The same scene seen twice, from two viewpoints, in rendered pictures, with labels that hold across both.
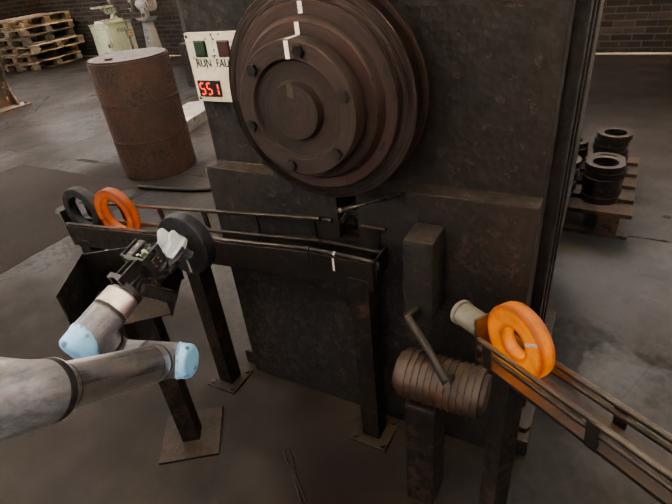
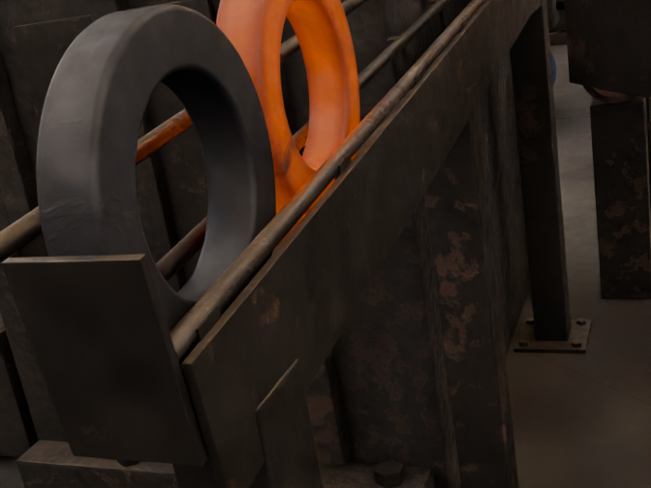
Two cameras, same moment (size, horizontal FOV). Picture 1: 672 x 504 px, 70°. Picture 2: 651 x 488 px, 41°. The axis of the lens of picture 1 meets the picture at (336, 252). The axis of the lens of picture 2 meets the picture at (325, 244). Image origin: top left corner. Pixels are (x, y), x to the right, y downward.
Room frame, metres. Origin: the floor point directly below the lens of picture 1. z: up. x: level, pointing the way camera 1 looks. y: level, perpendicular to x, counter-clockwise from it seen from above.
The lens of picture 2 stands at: (1.66, 1.38, 0.76)
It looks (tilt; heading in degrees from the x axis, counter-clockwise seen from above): 18 degrees down; 262
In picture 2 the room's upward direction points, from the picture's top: 9 degrees counter-clockwise
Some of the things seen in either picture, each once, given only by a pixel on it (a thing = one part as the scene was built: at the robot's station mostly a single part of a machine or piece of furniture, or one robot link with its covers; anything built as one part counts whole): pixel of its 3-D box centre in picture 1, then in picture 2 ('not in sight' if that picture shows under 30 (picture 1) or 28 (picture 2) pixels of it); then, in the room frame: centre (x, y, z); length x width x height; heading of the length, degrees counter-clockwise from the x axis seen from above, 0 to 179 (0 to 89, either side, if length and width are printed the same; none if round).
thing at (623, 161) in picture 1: (524, 158); not in sight; (2.69, -1.19, 0.22); 1.20 x 0.81 x 0.44; 57
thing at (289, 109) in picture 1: (299, 109); not in sight; (1.02, 0.04, 1.11); 0.28 x 0.06 x 0.28; 59
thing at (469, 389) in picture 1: (440, 434); (622, 162); (0.82, -0.22, 0.27); 0.22 x 0.13 x 0.53; 59
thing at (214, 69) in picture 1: (230, 67); not in sight; (1.38, 0.23, 1.15); 0.26 x 0.02 x 0.18; 59
